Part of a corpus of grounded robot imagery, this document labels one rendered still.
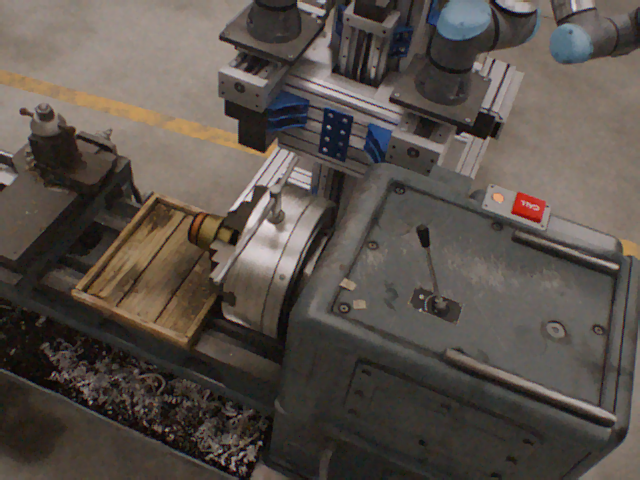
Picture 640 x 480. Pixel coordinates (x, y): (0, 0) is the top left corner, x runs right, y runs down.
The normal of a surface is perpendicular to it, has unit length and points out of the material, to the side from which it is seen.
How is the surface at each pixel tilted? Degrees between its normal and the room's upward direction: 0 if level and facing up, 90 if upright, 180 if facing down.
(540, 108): 0
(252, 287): 61
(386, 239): 0
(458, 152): 0
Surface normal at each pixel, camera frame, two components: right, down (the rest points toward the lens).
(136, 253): 0.11, -0.63
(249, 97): -0.40, 0.68
